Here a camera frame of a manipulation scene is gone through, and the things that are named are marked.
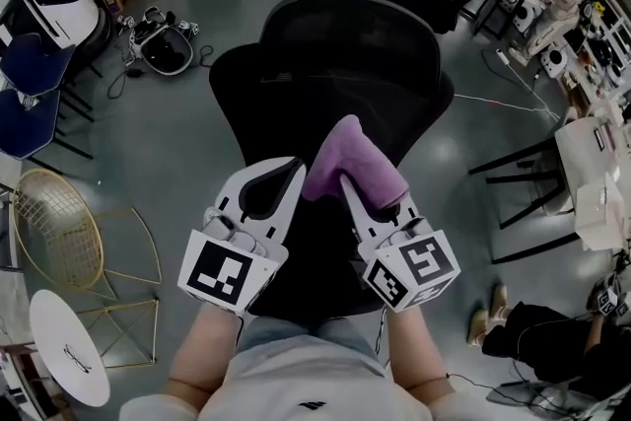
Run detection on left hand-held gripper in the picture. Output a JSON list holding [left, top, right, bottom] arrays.
[[176, 156, 308, 316]]

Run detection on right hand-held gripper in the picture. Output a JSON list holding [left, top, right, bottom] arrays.
[[338, 174, 462, 315]]

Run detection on purple cloth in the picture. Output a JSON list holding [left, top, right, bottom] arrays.
[[302, 113, 410, 213]]

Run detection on person's right forearm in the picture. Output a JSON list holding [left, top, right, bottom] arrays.
[[388, 305, 457, 403]]

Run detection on person's left forearm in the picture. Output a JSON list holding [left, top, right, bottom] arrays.
[[162, 308, 243, 405]]

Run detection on blue chair black legs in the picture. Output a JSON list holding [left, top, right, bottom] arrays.
[[0, 32, 105, 98], [0, 88, 95, 162]]

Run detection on person's blue jeans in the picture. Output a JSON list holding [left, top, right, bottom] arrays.
[[236, 315, 390, 366]]

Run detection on grey stool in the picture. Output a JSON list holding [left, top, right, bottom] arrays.
[[536, 181, 576, 216]]

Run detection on black open carrying case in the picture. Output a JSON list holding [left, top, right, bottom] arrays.
[[128, 6, 201, 76]]

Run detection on person's grey shirt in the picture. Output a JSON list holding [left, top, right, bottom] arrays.
[[120, 334, 499, 421]]

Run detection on white power strip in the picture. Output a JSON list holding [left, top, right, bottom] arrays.
[[495, 47, 563, 122]]

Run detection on white perforated box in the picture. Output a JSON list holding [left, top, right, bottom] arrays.
[[574, 172, 628, 252]]

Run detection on white round device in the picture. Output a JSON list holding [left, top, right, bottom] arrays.
[[512, 2, 539, 35], [539, 41, 569, 78]]

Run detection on black eyeglasses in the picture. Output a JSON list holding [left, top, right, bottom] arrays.
[[63, 343, 94, 375]]

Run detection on white round table gold base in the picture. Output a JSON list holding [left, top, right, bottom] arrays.
[[28, 289, 161, 408]]

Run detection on white floor cable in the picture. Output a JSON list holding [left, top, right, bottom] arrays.
[[453, 93, 561, 119]]

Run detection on black floor cable with adapter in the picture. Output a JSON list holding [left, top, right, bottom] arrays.
[[105, 43, 216, 101]]

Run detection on gold wire chair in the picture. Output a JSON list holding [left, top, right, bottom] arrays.
[[12, 168, 163, 302]]

